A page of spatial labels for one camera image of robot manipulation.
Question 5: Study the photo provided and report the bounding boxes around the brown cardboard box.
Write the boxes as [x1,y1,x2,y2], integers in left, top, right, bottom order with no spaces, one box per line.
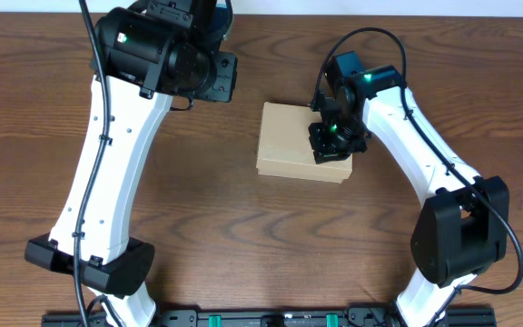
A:
[256,102,352,183]

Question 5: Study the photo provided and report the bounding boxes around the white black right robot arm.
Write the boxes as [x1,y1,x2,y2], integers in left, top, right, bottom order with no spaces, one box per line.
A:
[309,52,509,326]

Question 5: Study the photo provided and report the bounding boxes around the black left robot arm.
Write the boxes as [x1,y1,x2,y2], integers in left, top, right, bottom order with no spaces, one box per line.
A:
[25,0,237,326]

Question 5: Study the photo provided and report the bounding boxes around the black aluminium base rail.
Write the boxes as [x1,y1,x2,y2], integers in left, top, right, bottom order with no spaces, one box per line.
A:
[41,305,498,327]

